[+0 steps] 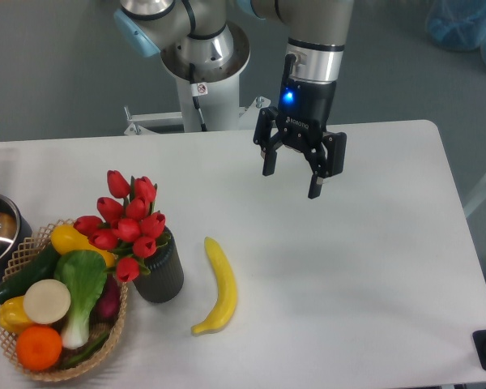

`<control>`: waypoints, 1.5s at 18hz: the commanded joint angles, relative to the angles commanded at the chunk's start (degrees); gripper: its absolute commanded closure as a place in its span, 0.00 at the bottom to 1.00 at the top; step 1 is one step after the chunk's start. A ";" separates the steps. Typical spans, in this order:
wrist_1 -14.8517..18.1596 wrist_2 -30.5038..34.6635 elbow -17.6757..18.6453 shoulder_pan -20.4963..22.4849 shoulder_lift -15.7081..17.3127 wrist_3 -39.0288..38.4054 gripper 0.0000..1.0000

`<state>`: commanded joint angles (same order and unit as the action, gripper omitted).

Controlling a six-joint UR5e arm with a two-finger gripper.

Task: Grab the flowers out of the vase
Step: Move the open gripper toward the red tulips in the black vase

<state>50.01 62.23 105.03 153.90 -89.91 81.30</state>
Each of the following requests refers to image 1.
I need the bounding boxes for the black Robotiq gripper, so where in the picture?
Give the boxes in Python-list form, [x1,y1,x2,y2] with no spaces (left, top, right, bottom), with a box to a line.
[254,78,347,199]

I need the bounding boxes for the red tulip bouquet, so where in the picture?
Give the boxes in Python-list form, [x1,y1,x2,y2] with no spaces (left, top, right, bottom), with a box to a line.
[74,170,170,283]

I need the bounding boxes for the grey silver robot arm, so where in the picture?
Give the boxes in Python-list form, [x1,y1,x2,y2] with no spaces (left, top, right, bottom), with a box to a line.
[114,1,353,198]

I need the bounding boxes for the dark grey ribbed vase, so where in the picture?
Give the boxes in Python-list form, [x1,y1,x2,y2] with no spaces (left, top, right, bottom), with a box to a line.
[133,227,184,303]

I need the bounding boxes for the yellow plastic banana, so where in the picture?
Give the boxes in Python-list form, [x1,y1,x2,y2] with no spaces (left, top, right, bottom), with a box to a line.
[191,237,238,336]

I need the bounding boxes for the blue plastic bag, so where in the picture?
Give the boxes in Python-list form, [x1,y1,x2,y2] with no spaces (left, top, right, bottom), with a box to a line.
[425,1,486,66]

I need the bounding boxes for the green bok choy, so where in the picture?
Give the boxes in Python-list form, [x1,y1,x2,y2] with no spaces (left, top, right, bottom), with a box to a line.
[54,250,107,349]

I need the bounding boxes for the yellow squash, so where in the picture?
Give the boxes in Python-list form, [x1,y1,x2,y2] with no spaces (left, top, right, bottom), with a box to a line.
[50,224,114,267]

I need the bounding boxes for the purple eggplant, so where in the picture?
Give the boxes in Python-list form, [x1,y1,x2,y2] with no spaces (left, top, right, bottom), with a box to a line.
[95,275,121,320]

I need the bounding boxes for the dark green cucumber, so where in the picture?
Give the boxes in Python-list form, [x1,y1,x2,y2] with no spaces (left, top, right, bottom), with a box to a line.
[0,243,61,305]

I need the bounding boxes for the green chili pepper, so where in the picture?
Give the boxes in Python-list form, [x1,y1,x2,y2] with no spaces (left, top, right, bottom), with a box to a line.
[59,331,109,370]

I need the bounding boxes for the woven wicker basket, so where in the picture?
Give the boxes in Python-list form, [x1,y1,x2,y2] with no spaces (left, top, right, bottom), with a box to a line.
[0,220,128,383]

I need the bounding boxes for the orange fruit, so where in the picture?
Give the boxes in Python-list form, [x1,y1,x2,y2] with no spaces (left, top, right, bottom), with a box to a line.
[15,325,62,371]

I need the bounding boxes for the yellow bell pepper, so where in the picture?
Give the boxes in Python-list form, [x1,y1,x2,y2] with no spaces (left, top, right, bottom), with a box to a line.
[0,296,35,335]

